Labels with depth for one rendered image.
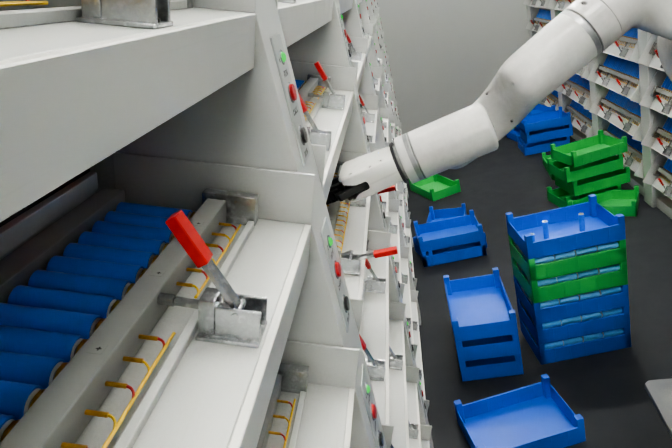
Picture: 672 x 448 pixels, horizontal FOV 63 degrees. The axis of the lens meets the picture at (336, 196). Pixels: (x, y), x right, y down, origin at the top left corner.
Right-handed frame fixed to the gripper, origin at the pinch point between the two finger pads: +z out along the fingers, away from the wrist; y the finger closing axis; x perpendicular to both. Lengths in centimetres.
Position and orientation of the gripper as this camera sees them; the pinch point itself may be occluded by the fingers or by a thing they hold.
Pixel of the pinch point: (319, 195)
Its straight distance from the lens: 96.8
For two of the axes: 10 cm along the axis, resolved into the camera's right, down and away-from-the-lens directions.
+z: -9.0, 3.7, 2.4
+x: 4.3, 8.6, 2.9
